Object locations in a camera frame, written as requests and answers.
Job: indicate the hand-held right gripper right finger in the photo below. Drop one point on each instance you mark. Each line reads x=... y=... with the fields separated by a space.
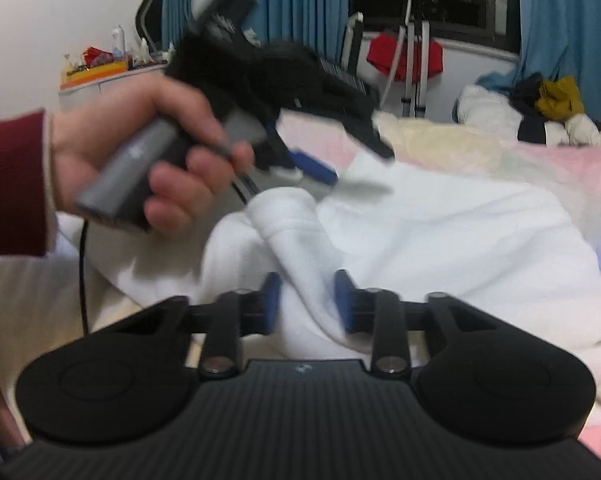
x=344 y=302

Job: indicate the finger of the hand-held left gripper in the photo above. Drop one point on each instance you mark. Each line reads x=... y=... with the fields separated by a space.
x=373 y=137
x=313 y=169

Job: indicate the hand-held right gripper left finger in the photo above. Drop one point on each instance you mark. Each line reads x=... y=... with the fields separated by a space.
x=272 y=305

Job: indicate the white towel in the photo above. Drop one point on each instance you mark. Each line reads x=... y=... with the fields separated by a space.
x=430 y=240

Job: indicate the person's left hand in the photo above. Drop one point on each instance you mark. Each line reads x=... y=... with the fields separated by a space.
x=105 y=125

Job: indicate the cream cloth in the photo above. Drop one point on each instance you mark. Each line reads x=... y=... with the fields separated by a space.
x=440 y=140

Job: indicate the blue curtain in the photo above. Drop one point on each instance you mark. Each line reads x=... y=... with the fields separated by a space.
x=570 y=25
x=290 y=5

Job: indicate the red cloth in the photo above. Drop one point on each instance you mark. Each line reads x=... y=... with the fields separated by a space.
x=405 y=57

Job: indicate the white drying rack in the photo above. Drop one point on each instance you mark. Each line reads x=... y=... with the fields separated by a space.
x=414 y=60

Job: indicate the white chair back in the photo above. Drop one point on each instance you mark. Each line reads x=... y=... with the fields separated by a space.
x=353 y=40

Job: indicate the black framed mirror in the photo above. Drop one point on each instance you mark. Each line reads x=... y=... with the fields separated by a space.
x=158 y=10

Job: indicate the white bottle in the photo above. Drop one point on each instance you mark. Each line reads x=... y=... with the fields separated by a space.
x=118 y=42

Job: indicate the white dresser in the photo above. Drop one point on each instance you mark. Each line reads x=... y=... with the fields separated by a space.
x=105 y=85

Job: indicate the dark cloth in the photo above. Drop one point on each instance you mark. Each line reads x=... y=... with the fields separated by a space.
x=528 y=110

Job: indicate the orange box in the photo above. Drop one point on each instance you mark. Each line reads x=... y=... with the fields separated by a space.
x=95 y=71

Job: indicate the mustard yellow cloth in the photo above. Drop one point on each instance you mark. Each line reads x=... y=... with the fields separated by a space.
x=560 y=97

